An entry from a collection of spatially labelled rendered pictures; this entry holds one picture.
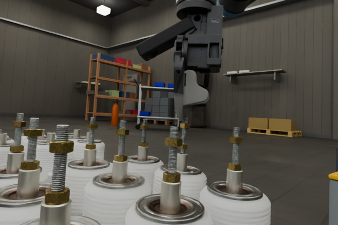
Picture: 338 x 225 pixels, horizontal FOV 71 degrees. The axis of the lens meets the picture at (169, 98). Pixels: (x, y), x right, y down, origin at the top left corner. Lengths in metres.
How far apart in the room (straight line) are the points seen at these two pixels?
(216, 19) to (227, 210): 0.31
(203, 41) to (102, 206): 0.29
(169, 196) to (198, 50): 0.25
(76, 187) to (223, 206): 0.24
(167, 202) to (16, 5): 11.59
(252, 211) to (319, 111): 6.58
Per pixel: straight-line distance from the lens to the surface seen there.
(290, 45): 7.32
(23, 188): 0.33
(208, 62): 0.41
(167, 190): 0.27
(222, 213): 0.33
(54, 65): 11.67
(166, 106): 8.03
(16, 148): 0.44
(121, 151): 0.36
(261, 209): 0.34
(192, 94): 0.41
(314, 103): 6.91
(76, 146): 0.79
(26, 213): 0.30
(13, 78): 11.15
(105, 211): 0.34
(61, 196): 0.21
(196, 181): 0.41
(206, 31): 0.44
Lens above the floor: 0.35
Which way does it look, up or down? 4 degrees up
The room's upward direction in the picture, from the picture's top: 3 degrees clockwise
